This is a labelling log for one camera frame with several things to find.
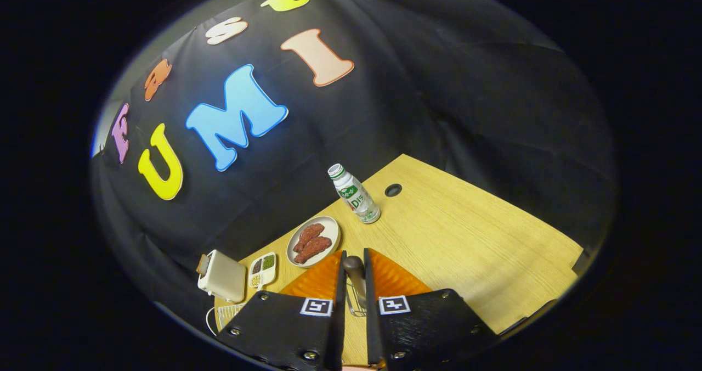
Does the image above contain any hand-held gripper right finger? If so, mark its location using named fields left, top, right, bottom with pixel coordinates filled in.
left=363, top=248, right=501, bottom=371

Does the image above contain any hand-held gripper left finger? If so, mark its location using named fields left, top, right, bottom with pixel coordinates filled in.
left=214, top=249, right=348, bottom=371

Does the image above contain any white wire dish rack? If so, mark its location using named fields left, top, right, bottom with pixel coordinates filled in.
left=206, top=302, right=247, bottom=336

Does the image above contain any dark wooden handle spoon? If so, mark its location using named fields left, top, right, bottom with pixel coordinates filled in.
left=343, top=256, right=367, bottom=308

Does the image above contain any beige round dish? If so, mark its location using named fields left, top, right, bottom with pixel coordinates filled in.
left=286, top=216, right=341, bottom=268

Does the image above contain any white divided snack tray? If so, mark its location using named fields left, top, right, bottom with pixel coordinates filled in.
left=248, top=252, right=277, bottom=292

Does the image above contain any white toaster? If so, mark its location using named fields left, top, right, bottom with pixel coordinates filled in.
left=197, top=249, right=247, bottom=303

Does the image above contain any red meat slice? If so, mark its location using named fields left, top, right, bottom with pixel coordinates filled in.
left=292, top=223, right=325, bottom=254
left=294, top=236, right=333, bottom=265

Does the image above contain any white drink bottle green label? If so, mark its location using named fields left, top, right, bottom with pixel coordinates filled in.
left=327, top=163, right=382, bottom=224

